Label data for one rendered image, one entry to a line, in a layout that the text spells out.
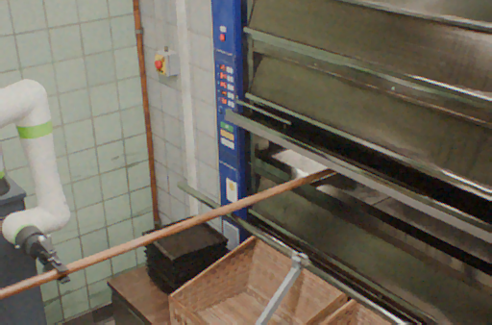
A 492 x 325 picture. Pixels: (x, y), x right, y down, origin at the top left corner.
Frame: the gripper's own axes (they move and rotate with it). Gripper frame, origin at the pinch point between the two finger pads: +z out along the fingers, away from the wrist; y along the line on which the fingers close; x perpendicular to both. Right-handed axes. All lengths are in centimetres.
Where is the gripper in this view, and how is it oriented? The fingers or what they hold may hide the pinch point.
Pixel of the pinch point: (61, 271)
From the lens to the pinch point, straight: 227.1
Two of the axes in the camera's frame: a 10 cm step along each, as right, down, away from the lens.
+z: 5.9, 3.5, -7.3
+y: 0.3, 8.9, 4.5
